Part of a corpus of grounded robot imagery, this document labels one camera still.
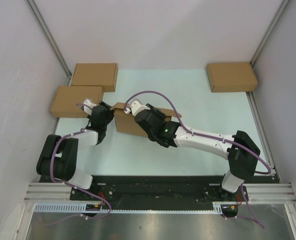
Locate cardboard box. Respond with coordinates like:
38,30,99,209
206,62,258,93
70,63,119,93
50,86,104,119
111,102,179,137

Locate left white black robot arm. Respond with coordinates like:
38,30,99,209
36,98,114,200

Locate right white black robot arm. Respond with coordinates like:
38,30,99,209
130,100,261,201

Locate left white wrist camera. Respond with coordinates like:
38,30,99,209
82,98,96,115

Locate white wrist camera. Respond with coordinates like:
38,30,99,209
129,99,150,117
82,98,96,115

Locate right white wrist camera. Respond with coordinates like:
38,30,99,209
129,99,150,117

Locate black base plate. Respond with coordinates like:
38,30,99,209
39,174,280,202

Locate left aluminium corner post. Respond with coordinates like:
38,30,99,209
25,0,72,78

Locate aluminium corner post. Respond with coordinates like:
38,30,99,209
25,0,72,78
250,0,292,68

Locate white slotted cable duct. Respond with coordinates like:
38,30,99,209
34,201,225,215

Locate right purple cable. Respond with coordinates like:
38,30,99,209
124,90,273,230

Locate right aluminium corner post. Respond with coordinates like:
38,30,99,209
250,0,292,68

